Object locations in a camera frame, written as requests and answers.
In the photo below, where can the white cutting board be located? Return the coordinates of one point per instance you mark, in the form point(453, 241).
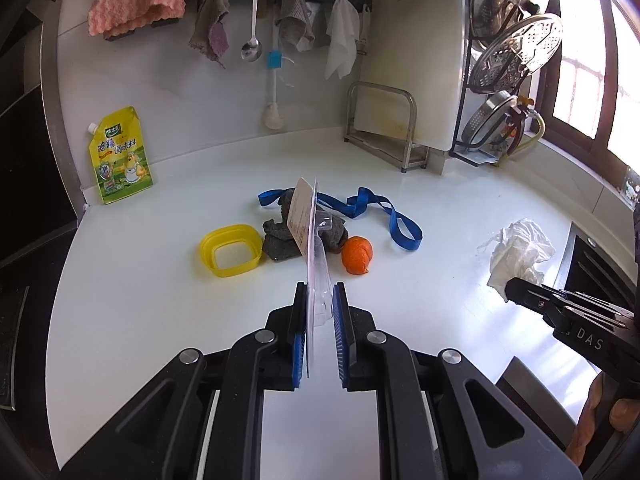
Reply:
point(418, 46)

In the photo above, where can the grey purple hanging cloth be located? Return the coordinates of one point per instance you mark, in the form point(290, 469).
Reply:
point(209, 36)

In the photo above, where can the pink wavy dishcloth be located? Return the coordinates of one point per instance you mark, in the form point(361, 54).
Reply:
point(113, 18)

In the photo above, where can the yellow seasoning pouch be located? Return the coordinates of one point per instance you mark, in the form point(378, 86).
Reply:
point(118, 156)

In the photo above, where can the orange peel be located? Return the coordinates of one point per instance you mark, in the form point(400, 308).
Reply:
point(356, 255)

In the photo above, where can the steel steamer plate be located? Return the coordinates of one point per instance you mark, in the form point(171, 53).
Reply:
point(516, 53)

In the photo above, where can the white bottle brush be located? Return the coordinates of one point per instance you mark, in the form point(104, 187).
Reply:
point(271, 117)

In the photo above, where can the dark grey rag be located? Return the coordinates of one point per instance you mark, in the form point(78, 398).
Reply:
point(279, 244)

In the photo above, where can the clear plastic blister package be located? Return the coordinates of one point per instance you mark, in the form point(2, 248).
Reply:
point(306, 222)

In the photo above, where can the glass pot lid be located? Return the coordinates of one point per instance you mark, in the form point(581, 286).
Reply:
point(486, 120)

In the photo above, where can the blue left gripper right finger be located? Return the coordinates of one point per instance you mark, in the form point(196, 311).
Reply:
point(341, 332)

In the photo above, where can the steel ladle with white handle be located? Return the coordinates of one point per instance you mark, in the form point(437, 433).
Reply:
point(252, 49)

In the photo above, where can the black kitchen sink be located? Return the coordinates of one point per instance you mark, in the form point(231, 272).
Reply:
point(586, 267)

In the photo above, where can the white hanging cloth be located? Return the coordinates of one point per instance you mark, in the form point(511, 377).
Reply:
point(343, 29)

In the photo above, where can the steel cutting board rack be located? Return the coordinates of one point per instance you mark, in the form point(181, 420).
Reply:
point(391, 140)

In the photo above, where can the white tissue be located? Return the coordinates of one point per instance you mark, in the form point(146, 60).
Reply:
point(518, 251)

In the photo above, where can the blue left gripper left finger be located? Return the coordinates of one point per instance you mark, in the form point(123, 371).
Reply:
point(299, 323)

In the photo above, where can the black lid rack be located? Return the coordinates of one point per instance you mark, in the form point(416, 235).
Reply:
point(468, 98)

